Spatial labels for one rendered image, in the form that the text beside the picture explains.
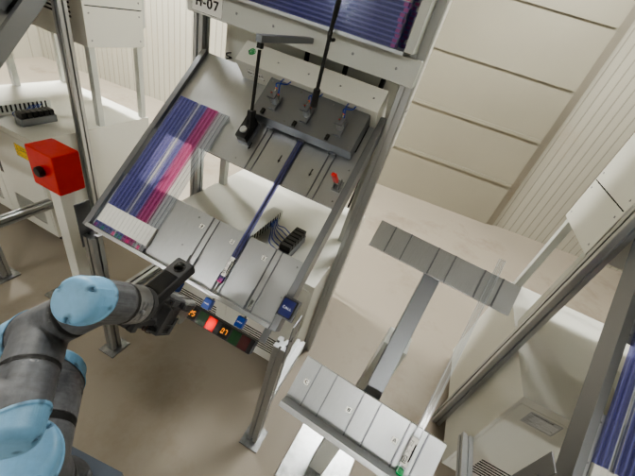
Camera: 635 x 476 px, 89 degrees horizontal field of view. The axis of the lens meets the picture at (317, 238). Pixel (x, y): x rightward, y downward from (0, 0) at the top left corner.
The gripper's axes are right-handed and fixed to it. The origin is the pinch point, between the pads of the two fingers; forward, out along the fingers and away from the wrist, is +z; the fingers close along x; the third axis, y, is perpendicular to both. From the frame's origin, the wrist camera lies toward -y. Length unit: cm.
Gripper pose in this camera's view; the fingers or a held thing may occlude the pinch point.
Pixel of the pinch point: (191, 300)
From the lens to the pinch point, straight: 89.8
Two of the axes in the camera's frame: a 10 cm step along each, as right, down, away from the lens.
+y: -4.6, 8.7, -1.8
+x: 8.8, 4.2, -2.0
